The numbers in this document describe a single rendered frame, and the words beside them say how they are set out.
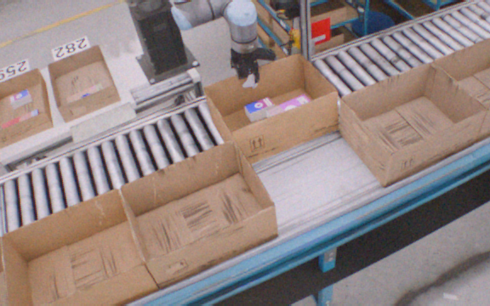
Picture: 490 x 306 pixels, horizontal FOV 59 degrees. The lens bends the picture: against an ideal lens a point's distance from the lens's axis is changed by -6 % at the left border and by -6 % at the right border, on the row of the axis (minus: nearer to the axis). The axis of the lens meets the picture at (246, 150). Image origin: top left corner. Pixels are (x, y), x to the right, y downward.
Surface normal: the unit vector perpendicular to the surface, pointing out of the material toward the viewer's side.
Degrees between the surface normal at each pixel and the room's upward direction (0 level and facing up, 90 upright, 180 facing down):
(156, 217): 1
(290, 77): 85
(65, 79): 1
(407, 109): 1
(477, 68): 89
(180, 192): 89
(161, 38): 90
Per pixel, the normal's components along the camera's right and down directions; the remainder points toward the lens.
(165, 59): 0.44, 0.64
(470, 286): -0.11, -0.65
